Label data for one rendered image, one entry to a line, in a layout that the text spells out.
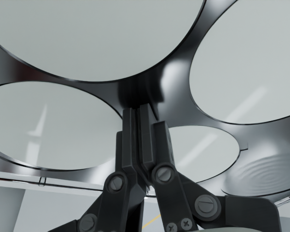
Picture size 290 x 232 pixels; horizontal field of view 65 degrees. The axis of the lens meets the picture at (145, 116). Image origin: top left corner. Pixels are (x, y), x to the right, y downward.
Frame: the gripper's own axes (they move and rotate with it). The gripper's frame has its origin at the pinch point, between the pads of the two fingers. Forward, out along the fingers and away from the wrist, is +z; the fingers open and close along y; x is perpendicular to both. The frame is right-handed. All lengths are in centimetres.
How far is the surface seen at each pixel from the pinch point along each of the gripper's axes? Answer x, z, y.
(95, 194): -27.8, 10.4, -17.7
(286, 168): -12.5, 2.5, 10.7
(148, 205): -262, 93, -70
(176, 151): -5.3, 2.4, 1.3
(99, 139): -1.3, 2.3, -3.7
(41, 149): -1.1, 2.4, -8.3
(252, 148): -7.1, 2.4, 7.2
